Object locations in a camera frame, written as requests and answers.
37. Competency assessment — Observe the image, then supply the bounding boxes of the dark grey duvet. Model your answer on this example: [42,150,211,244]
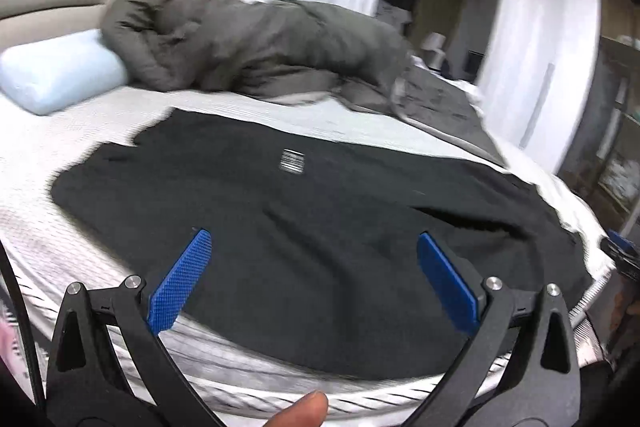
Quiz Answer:
[100,0,506,167]

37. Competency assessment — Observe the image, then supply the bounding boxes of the light blue pillow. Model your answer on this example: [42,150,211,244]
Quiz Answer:
[1,29,128,116]

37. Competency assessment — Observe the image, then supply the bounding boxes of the dark shelving unit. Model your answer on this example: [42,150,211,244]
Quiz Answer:
[558,0,640,228]

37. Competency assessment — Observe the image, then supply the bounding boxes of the black pants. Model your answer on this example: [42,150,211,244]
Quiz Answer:
[51,110,591,381]

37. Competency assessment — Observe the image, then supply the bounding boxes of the white mattress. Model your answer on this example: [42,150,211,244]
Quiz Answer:
[1,87,613,426]

